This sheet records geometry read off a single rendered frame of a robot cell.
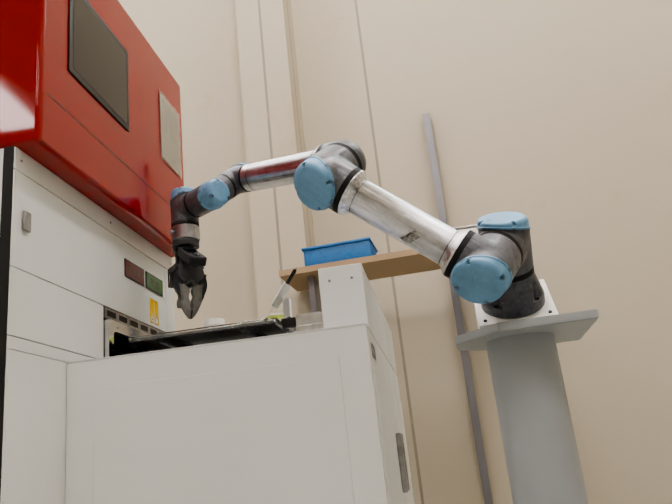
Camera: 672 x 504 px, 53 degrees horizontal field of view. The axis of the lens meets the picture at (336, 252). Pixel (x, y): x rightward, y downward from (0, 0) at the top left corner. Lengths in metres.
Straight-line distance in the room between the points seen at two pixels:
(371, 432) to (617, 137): 3.04
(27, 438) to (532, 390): 1.03
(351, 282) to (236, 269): 2.66
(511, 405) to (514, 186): 2.45
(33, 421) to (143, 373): 0.22
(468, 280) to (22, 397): 0.90
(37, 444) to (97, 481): 0.14
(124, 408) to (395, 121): 3.01
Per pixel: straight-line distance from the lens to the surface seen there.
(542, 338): 1.63
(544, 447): 1.60
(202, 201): 1.81
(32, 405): 1.41
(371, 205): 1.51
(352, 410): 1.32
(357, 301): 1.41
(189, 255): 1.77
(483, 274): 1.45
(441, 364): 3.70
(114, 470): 1.45
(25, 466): 1.39
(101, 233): 1.74
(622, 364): 3.76
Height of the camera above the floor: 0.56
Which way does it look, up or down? 17 degrees up
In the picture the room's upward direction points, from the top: 6 degrees counter-clockwise
